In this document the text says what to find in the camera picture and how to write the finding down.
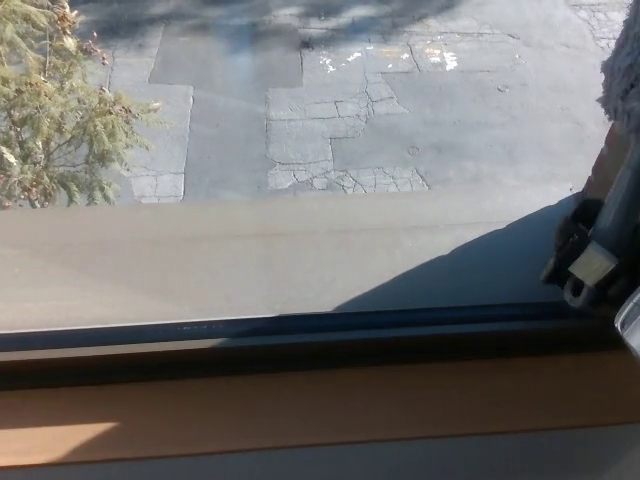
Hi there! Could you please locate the grey fluffy duster with handle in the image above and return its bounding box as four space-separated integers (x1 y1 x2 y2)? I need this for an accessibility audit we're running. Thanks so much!
564 0 640 307

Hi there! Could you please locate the wooden window sill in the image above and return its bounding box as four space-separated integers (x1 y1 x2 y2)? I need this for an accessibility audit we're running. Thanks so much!
0 349 640 469

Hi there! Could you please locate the dark brown window frame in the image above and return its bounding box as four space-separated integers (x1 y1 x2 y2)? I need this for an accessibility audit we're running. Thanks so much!
0 299 626 391

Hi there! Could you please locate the green conifer tree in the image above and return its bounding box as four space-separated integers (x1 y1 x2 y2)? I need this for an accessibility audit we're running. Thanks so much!
0 0 166 210

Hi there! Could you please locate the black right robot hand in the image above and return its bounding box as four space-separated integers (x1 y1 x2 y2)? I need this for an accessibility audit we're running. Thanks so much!
541 197 640 307

